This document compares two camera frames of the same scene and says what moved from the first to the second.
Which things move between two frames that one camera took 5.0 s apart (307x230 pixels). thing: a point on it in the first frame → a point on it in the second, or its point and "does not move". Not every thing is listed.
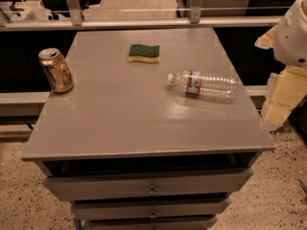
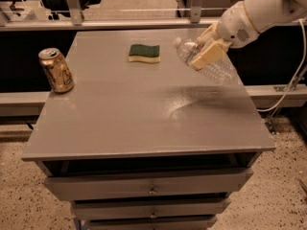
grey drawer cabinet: (130, 149) does not move
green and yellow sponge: (139, 53) does not move
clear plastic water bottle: (205, 83) → (221, 71)
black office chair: (57, 2) does not move
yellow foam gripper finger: (268, 40) → (209, 35)
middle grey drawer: (194, 209) does not move
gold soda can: (57, 68) does not move
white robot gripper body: (293, 42) → (236, 26)
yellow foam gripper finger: (285, 90) → (215, 52)
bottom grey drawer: (154, 222) does not move
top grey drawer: (145, 184) does not move
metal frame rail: (136, 23) does not move
